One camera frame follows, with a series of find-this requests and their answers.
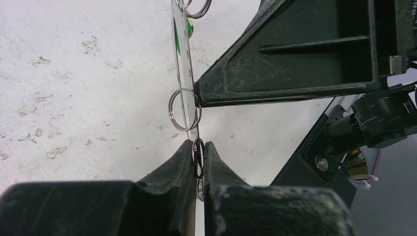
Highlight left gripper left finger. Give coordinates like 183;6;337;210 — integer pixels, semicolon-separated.
0;140;196;236

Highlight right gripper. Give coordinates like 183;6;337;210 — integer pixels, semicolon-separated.
368;0;414;87

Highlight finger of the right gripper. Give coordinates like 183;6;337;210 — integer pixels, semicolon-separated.
195;0;379;107

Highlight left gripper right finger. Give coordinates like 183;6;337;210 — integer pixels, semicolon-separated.
204;142;356;236

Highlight small metal split ring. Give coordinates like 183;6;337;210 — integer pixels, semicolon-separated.
192;138;206;180

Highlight large metal key ring plate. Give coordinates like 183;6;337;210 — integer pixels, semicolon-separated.
168;0;212;203

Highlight green tagged key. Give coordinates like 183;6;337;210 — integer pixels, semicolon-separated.
173;16;194;56

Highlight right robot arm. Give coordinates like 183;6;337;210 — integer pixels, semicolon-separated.
194;0;417;148

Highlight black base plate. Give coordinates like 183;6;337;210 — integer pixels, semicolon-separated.
271;105;357;208

